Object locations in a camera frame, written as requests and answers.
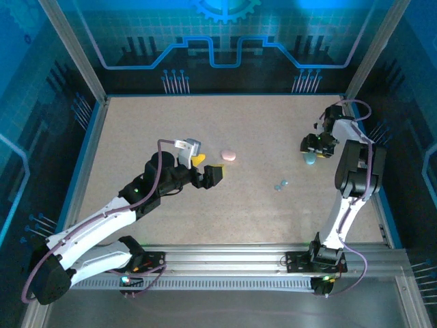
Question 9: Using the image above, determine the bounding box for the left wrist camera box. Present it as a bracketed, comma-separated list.
[173, 137, 203, 171]

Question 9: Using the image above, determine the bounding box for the aluminium table side rail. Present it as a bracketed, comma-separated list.
[56, 96, 110, 247]
[343, 97, 393, 247]

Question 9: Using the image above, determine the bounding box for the slotted grey cable duct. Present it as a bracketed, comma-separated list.
[73, 275, 317, 292]

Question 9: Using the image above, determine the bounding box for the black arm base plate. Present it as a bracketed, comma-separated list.
[131, 251, 168, 274]
[285, 251, 348, 274]

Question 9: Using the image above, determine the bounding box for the black controller box with light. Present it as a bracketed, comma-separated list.
[118, 275, 145, 299]
[312, 275, 335, 297]

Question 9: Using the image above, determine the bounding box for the thin black left gripper cable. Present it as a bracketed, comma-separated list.
[158, 187, 187, 198]

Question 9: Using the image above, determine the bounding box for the aluminium frame beam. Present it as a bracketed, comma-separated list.
[392, 273, 434, 328]
[20, 300, 53, 328]

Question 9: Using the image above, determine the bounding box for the aluminium frame post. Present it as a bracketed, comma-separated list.
[343, 0, 411, 100]
[37, 0, 109, 105]

